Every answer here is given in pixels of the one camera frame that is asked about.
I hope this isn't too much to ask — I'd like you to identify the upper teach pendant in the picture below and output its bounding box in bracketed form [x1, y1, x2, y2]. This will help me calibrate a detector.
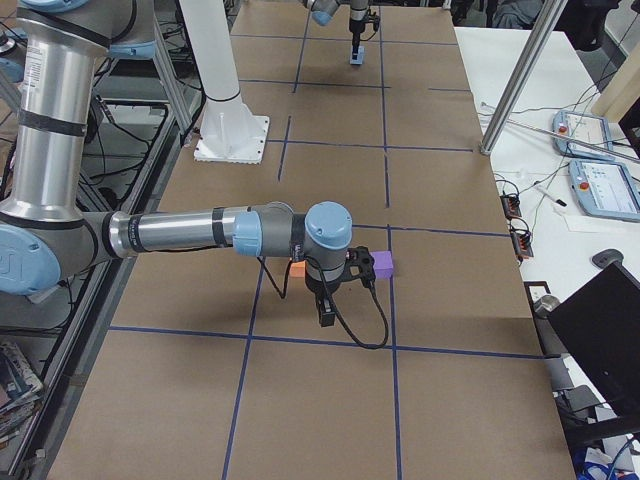
[552, 110, 614, 161]

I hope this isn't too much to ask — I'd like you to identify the orange connector box near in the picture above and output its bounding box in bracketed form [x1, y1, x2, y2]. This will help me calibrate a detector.
[509, 227, 534, 260]

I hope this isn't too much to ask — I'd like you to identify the teach pendant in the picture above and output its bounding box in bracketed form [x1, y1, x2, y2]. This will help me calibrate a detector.
[568, 159, 639, 223]
[552, 110, 614, 161]

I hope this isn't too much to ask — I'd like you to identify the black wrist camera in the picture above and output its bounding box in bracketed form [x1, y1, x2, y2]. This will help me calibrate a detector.
[365, 9, 380, 32]
[343, 246, 376, 290]

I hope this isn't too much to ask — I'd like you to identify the black laptop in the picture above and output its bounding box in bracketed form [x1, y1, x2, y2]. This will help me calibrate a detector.
[548, 262, 639, 416]

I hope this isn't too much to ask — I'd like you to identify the stack of books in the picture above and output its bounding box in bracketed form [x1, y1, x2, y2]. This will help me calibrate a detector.
[1, 338, 44, 444]

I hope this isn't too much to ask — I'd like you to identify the lower teach pendant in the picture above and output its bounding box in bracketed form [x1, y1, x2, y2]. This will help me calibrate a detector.
[568, 159, 639, 223]

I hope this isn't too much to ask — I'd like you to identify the orange foam block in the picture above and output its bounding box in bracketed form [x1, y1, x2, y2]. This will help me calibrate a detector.
[289, 261, 306, 278]

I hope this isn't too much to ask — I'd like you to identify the purple foam block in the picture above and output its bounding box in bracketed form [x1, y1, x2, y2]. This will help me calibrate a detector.
[371, 250, 394, 279]

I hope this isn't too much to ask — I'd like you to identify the metal cup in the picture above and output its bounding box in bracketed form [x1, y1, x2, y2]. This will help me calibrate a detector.
[532, 294, 561, 319]

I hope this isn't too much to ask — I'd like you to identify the aluminium frame post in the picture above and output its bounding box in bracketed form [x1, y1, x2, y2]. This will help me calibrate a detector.
[480, 0, 568, 155]

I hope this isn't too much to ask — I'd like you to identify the light blue foam block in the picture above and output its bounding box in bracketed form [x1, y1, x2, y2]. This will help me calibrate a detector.
[349, 46, 365, 66]

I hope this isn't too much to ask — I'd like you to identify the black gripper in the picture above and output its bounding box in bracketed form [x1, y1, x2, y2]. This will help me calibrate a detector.
[352, 32, 361, 58]
[305, 274, 341, 327]

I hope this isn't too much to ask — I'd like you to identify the orange connector box far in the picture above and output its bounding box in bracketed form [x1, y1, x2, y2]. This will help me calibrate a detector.
[500, 194, 522, 219]

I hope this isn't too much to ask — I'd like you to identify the orange connector box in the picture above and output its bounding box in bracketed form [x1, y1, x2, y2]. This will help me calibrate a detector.
[509, 227, 534, 260]
[500, 194, 522, 219]

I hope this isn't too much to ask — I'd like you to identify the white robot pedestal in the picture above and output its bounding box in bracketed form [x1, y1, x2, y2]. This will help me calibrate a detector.
[179, 0, 270, 164]

